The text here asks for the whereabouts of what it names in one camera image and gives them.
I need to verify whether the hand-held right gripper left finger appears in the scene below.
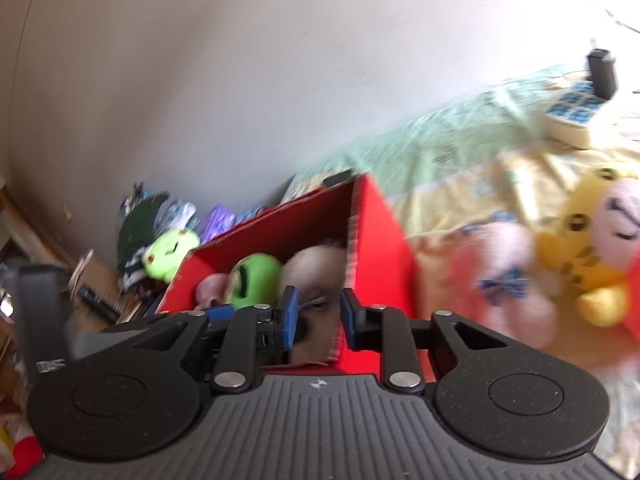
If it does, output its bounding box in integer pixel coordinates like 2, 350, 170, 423
102, 286, 301, 395

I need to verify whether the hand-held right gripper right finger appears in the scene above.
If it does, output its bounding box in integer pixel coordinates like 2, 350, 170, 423
340, 288, 508, 393

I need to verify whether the green round plush toy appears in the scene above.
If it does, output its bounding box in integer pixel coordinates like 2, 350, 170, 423
227, 254, 283, 310

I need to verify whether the mauve bear plush toy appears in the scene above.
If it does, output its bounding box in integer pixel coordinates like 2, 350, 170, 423
280, 242, 348, 366

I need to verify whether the red cardboard box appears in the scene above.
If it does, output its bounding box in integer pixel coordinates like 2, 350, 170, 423
160, 172, 421, 376

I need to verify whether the white rabbit plush toy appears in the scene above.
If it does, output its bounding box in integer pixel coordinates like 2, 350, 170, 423
450, 212, 558, 348

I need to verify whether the yellow tiger plush toy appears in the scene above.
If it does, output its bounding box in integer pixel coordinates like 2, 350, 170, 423
537, 162, 640, 331

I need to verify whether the green frog plush toy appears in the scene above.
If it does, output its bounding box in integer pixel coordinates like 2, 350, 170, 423
141, 227, 201, 282

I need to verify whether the blue checked cloth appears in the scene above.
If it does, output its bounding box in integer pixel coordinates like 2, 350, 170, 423
232, 205, 266, 226

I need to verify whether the white blue print garment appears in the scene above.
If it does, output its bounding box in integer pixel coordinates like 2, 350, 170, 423
155, 200, 198, 233

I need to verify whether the pastel cartoon bed sheet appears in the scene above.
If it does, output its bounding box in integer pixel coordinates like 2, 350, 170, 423
280, 62, 640, 466

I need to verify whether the white power strip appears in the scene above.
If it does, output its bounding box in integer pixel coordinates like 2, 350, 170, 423
542, 72, 613, 148

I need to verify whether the black charger adapter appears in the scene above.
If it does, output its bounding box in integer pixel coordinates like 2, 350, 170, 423
586, 48, 619, 99

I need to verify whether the black charging cable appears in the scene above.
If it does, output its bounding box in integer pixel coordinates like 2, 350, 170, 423
577, 0, 640, 36

